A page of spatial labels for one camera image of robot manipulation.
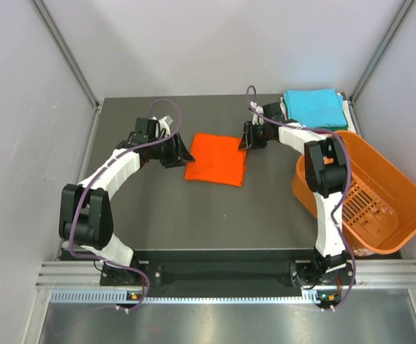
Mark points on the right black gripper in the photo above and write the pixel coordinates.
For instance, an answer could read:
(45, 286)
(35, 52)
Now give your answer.
(248, 140)

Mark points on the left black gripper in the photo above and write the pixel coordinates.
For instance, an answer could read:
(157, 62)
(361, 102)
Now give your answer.
(178, 155)

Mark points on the orange t shirt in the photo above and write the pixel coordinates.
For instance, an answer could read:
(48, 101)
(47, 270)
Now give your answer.
(218, 159)

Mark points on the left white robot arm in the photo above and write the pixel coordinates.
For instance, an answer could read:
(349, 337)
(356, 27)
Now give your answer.
(86, 220)

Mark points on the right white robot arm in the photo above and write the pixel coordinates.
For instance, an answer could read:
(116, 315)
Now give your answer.
(326, 171)

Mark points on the folded cyan t shirt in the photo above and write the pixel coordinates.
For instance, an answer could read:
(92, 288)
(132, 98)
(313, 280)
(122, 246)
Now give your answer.
(315, 108)

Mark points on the folded green t shirt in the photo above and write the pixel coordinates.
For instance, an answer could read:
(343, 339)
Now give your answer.
(336, 127)

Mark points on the folded white t shirt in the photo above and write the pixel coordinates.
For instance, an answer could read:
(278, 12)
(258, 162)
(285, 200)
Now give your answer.
(346, 110)

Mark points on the orange plastic basket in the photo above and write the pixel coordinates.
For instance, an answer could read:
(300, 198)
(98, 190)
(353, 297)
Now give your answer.
(379, 214)

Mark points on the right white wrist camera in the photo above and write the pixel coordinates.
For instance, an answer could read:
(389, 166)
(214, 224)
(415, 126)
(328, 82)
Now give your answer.
(257, 112)

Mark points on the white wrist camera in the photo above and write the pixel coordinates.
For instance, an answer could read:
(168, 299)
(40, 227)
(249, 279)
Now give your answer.
(163, 126)
(257, 112)

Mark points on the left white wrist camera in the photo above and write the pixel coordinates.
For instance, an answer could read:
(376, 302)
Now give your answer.
(163, 126)

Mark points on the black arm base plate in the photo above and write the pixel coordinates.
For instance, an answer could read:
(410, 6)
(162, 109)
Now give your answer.
(235, 272)

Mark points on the grey slotted cable duct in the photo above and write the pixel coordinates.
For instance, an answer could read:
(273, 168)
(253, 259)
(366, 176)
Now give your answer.
(123, 297)

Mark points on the aluminium frame rail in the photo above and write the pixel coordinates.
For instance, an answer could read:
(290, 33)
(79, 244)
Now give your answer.
(48, 21)

